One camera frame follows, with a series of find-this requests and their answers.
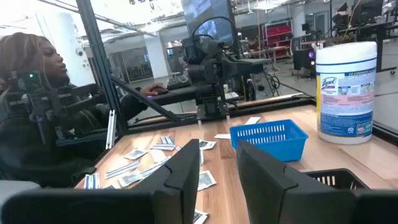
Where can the black keyboard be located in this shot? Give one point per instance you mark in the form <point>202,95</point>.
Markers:
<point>178,81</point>

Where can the black camera on mount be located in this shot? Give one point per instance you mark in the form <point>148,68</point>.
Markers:
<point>40,99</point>

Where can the narrow white paper strip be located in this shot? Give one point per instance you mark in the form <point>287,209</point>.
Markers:
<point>222,136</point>
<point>252,120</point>

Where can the silver aluminium bracket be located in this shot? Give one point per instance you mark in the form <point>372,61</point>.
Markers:
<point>110,129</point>

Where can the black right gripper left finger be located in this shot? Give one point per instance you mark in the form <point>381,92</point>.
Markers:
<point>174,193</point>

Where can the black plastic basket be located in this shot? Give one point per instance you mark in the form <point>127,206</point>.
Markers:
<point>335,179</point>

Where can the computer desk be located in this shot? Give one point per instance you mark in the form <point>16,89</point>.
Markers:
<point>177,96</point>

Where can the black computer case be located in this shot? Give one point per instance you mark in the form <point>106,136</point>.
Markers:
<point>303,59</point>

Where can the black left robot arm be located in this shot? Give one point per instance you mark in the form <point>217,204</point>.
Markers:
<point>211,71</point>

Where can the blue plastic basket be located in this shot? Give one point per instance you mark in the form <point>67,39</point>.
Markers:
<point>270,140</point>

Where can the blue-striped fabric bandage packet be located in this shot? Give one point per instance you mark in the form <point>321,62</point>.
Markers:
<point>168,140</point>
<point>163,147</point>
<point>122,169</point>
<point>154,168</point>
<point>91,181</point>

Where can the computer monitor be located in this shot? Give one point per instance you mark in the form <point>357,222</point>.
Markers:
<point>199,9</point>

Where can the white BZK antiseptic towelette packet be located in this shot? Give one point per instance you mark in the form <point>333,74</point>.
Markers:
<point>199,216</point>
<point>206,144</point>
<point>130,178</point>
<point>206,180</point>
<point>135,154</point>

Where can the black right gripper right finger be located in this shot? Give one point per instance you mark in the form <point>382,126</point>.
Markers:
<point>273,193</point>

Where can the plain white paper packet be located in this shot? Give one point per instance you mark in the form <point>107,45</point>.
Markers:
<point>201,157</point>
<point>157,155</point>

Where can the white Lysol wipes canister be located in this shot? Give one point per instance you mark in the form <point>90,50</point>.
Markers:
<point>345,93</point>

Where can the black workbench with equipment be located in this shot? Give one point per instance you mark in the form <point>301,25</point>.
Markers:
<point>367,28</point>

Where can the red shelving rack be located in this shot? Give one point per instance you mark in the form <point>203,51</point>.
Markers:
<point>278,37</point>

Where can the person's hand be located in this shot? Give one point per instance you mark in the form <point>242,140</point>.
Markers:
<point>152,89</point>

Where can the black computer mouse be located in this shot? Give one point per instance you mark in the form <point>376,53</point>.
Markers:
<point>160,91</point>

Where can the person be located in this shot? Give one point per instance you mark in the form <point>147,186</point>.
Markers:
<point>25,149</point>

